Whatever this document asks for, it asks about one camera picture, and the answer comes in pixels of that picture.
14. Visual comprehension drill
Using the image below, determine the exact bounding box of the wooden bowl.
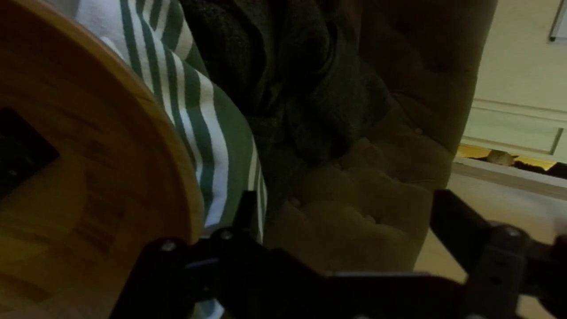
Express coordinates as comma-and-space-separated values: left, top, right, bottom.
0, 0, 202, 319

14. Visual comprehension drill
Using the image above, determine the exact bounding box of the dark black cloth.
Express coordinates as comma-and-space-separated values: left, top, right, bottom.
179, 0, 404, 178

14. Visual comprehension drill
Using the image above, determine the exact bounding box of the dark object in bowl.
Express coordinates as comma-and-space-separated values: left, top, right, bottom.
0, 108, 59, 196

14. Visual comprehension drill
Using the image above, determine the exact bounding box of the green white striped cloth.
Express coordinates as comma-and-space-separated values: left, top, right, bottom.
46, 0, 269, 319

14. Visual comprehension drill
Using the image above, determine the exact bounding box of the grey sofa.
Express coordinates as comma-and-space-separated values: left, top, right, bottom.
266, 0, 498, 274

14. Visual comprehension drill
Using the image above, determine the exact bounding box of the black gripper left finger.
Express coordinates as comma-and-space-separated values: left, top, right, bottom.
108, 189, 333, 319

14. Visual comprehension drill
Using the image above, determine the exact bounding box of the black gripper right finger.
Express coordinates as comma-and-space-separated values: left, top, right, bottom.
431, 189, 567, 319

